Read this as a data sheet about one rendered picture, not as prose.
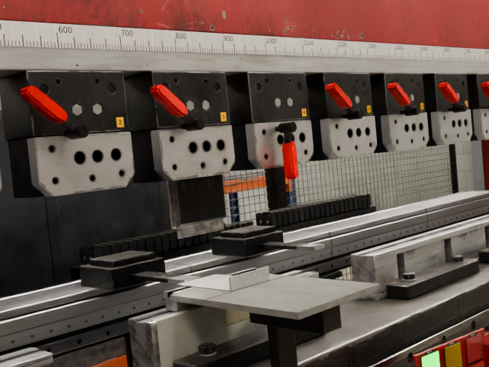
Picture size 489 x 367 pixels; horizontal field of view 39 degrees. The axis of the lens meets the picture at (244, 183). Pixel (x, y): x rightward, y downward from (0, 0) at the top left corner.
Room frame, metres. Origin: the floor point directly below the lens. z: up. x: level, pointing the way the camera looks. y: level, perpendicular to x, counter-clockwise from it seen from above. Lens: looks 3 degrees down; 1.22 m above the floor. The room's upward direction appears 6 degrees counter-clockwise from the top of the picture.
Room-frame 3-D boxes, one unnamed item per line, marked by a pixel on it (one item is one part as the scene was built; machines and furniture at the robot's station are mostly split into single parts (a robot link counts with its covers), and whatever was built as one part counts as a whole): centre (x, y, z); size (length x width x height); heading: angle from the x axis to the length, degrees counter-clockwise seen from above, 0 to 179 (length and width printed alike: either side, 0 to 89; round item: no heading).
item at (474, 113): (1.81, -0.62, 1.26); 0.15 x 0.09 x 0.17; 134
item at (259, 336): (1.12, 0.01, 0.89); 0.30 x 0.05 x 0.03; 134
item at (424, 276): (1.52, -0.40, 0.89); 0.30 x 0.05 x 0.03; 134
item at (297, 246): (1.48, -0.05, 1.01); 0.26 x 0.12 x 0.05; 44
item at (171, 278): (1.25, 0.19, 1.01); 0.26 x 0.12 x 0.05; 44
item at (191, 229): (1.14, 0.08, 1.13); 0.10 x 0.02 x 0.10; 134
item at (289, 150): (1.20, -0.08, 1.20); 0.04 x 0.02 x 0.10; 44
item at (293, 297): (1.03, -0.03, 1.00); 0.26 x 0.18 x 0.01; 44
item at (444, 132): (1.67, -0.48, 1.26); 0.15 x 0.09 x 0.17; 134
